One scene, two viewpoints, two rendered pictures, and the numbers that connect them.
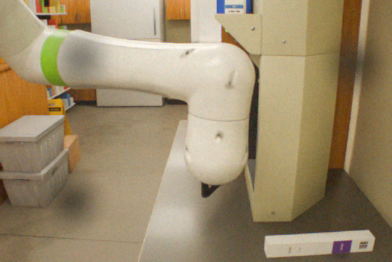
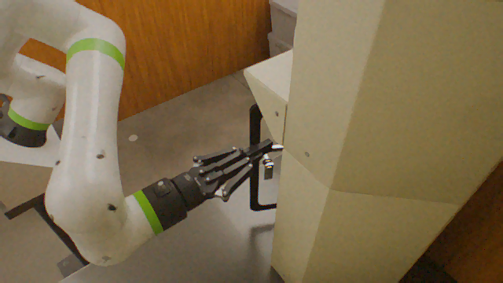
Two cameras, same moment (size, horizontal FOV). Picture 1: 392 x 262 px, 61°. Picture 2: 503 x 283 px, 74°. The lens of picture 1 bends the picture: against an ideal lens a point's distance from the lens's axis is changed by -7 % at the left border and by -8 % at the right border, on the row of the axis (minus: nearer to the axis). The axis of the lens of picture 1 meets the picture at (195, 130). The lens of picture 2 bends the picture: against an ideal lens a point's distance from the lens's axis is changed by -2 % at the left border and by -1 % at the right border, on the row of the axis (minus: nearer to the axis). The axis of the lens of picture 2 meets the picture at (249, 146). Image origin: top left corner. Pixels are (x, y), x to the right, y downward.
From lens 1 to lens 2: 0.79 m
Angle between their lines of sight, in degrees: 50
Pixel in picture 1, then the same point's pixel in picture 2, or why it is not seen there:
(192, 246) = (201, 242)
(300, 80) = (319, 207)
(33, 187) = not seen: hidden behind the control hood
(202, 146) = not seen: hidden behind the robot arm
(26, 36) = (54, 39)
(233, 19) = (258, 89)
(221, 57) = (47, 196)
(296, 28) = (324, 151)
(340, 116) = not seen: outside the picture
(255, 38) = (277, 126)
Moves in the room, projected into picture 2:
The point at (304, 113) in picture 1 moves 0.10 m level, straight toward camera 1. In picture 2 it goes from (321, 237) to (273, 256)
